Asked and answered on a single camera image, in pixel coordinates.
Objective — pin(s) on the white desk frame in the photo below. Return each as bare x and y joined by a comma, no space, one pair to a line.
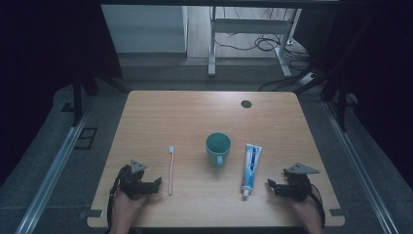
212,39

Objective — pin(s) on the dark curtain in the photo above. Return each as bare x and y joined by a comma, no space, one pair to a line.
42,65
383,65

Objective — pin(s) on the white power strip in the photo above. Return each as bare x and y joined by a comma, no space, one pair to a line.
307,78

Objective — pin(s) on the blue white toothpaste tube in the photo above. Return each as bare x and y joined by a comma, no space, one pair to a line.
250,169

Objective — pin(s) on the black metal stand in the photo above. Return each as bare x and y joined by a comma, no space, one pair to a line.
341,104
77,97

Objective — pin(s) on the black floor bracket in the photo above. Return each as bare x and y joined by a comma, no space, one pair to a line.
86,138

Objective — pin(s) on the pink toothbrush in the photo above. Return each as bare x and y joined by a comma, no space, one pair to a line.
171,172

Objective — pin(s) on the aluminium rail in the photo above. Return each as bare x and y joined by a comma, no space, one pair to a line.
48,182
363,175

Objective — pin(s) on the person's left hand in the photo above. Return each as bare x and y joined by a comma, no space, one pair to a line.
125,209

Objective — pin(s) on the grey table corner bracket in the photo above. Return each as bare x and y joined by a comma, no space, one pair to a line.
337,213
92,213

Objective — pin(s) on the white cabinet panel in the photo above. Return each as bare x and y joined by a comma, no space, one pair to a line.
142,29

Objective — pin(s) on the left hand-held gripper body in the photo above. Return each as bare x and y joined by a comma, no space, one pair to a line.
131,182

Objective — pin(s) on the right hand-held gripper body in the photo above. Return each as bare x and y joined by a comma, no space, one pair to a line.
298,187

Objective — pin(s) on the person's right hand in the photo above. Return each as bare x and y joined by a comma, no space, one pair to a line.
308,209

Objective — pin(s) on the teal cup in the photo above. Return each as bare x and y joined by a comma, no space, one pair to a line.
218,146

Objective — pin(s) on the round black table grommet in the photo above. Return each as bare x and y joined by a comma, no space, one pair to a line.
246,104

